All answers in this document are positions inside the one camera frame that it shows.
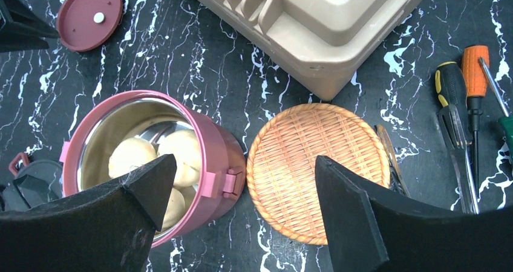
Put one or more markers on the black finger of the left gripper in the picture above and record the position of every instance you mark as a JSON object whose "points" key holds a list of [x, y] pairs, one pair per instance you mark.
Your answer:
{"points": [[22, 30]]}

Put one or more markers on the red round lid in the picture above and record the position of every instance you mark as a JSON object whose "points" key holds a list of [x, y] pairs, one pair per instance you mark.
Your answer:
{"points": [[86, 24]]}

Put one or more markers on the red steel lunch bowl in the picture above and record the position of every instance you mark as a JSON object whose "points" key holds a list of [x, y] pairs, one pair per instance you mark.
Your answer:
{"points": [[153, 115]]}

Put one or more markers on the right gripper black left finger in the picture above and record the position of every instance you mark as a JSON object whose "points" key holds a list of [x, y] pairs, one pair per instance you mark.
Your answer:
{"points": [[108, 227]]}

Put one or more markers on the orange green screwdriver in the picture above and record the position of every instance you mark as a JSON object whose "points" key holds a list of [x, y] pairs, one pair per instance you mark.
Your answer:
{"points": [[477, 76]]}

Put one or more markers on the metal food tongs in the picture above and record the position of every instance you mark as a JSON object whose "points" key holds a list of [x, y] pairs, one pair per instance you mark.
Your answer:
{"points": [[456, 144]]}

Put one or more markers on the tan plastic toolbox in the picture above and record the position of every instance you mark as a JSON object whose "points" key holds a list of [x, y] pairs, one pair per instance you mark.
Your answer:
{"points": [[320, 43]]}

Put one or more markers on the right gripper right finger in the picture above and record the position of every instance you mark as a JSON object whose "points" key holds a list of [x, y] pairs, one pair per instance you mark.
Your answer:
{"points": [[372, 228]]}

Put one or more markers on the steamed bun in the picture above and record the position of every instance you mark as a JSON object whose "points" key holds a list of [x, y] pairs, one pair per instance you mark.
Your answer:
{"points": [[129, 155], [175, 210], [185, 147]]}

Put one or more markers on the yellow black screwdriver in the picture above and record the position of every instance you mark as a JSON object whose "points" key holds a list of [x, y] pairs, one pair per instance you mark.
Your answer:
{"points": [[451, 89]]}

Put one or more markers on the steamed bun front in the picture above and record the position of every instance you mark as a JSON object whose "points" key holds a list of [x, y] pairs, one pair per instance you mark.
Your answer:
{"points": [[185, 147]]}

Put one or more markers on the dark transparent round lid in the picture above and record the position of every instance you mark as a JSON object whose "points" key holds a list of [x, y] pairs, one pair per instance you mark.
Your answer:
{"points": [[33, 183]]}

